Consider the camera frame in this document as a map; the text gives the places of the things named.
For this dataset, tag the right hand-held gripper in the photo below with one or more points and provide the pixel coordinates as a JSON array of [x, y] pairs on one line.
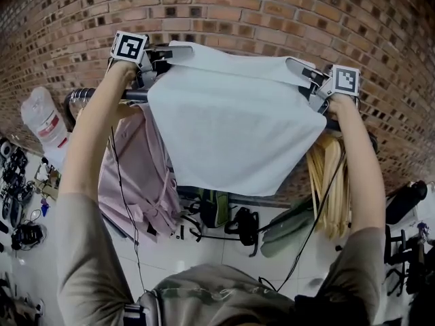
[[345, 80]]

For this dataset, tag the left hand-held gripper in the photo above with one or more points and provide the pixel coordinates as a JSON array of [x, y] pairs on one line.
[[129, 46]]

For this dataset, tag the black clothes rail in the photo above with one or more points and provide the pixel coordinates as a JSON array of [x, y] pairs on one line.
[[136, 94]]

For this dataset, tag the white towel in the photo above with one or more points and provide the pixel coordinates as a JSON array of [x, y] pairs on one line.
[[231, 131]]

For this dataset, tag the person's right forearm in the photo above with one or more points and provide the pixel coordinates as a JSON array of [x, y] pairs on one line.
[[363, 168]]

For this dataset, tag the person's left forearm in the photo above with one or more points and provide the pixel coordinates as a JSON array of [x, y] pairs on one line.
[[88, 141]]

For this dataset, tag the bunch of bare wooden hangers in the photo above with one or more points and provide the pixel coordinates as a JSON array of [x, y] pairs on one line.
[[329, 189]]

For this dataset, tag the pink garment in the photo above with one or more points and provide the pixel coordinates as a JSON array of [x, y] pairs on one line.
[[136, 175]]

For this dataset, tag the white plastic bag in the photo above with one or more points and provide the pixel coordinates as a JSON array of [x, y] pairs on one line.
[[44, 117]]

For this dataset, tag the white water dispenser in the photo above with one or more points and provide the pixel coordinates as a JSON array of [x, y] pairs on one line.
[[56, 155]]

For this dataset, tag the olive green cloth bag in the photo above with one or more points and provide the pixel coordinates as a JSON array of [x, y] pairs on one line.
[[289, 229]]

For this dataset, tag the green and black backpack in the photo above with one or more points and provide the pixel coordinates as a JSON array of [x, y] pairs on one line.
[[214, 209]]

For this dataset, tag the black office chair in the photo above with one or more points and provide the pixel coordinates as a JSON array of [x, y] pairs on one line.
[[411, 267], [406, 202]]

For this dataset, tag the cardboard box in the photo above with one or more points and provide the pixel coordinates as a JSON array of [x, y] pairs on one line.
[[47, 182]]

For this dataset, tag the small blue object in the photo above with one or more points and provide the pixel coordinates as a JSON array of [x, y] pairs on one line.
[[45, 209]]

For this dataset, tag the pile of black electronic gear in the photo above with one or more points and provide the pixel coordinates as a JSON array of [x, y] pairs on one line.
[[20, 189]]

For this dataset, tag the person's grey t-shirt torso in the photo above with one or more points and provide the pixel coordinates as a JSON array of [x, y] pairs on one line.
[[217, 294]]

